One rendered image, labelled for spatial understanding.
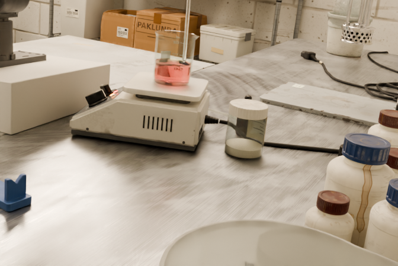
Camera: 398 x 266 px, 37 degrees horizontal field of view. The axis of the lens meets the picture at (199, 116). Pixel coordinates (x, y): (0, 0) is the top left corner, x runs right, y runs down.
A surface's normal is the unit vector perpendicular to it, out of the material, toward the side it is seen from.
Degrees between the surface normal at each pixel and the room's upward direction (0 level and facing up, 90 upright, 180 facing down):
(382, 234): 90
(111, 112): 90
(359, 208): 90
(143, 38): 92
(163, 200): 0
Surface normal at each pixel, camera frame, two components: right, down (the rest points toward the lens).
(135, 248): 0.10, -0.95
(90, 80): 0.89, 0.22
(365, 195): -0.07, 0.29
